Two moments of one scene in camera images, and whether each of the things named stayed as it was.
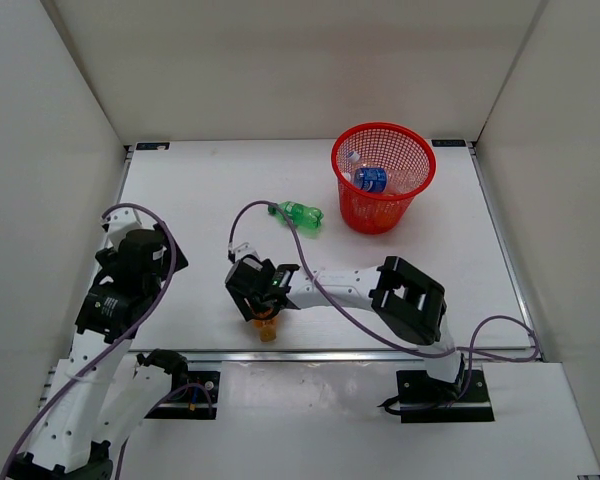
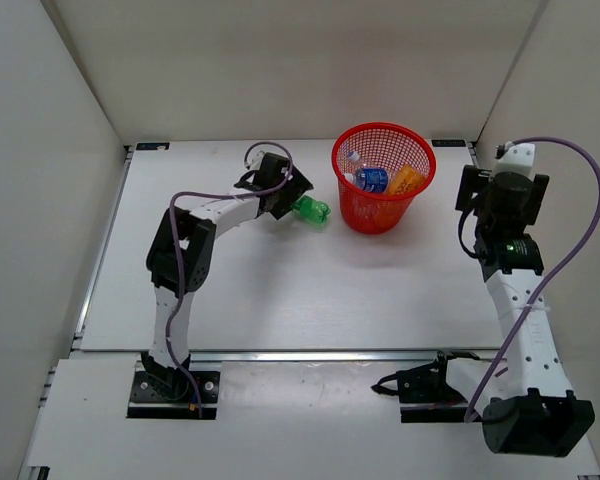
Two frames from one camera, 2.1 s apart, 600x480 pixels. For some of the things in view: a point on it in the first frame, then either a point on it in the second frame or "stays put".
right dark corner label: (448, 143) stays put
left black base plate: (193, 397) stays put
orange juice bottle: (267, 329) to (407, 179)
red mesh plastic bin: (381, 168) stays put
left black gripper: (109, 258) to (283, 207)
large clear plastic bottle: (353, 157) stays put
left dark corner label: (153, 146) stays put
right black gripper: (253, 306) to (474, 181)
